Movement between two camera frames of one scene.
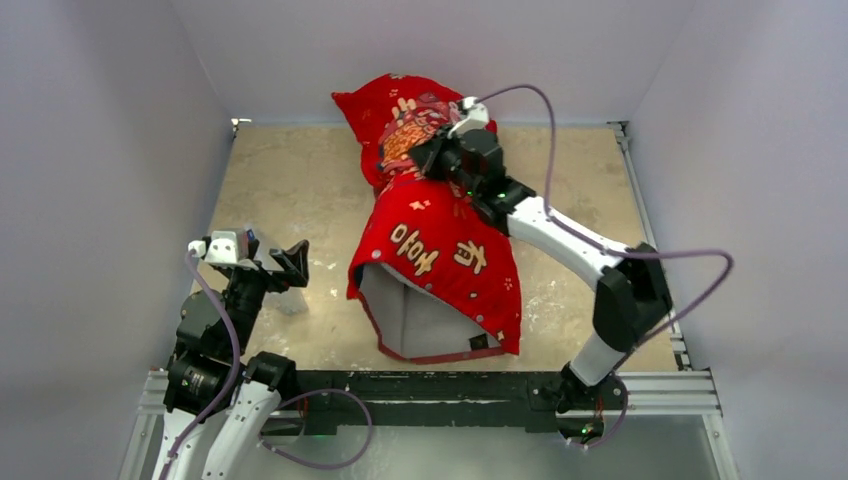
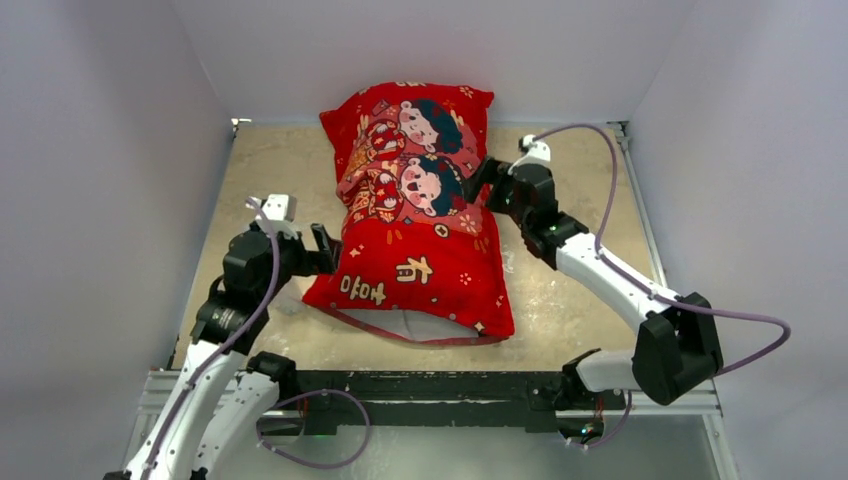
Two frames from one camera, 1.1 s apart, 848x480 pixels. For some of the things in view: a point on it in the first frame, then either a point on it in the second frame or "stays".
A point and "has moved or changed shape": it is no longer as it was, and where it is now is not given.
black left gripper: (292, 258) → (313, 262)
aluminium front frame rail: (647, 394) stays
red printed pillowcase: (430, 274) has moved or changed shape
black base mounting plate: (446, 399) stays
